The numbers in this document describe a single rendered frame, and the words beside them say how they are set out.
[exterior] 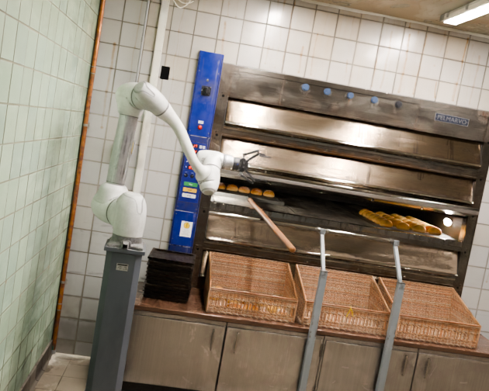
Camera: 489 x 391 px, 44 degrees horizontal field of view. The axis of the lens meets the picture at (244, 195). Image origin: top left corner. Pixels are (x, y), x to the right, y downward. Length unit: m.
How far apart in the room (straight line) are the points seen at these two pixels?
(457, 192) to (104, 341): 2.58
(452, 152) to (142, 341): 2.42
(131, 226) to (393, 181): 1.95
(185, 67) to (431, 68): 1.65
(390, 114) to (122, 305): 2.22
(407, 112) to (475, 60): 0.58
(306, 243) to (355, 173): 0.59
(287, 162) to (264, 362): 1.31
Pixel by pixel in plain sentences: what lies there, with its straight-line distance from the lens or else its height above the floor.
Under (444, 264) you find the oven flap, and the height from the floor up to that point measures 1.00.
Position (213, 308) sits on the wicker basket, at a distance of 3.72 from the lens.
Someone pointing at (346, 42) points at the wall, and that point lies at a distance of 4.21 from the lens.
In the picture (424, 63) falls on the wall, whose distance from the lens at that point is 4.36.
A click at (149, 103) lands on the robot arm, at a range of 3.15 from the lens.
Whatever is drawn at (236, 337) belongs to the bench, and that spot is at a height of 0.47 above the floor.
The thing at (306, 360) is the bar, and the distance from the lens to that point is 3.79.
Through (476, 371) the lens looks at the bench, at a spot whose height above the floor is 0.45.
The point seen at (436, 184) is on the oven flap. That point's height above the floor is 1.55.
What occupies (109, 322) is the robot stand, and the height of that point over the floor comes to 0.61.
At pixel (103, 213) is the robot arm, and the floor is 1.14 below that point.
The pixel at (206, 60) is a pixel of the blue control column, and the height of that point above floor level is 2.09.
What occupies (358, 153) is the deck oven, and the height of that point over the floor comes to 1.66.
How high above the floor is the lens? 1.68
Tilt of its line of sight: 6 degrees down
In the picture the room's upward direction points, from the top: 10 degrees clockwise
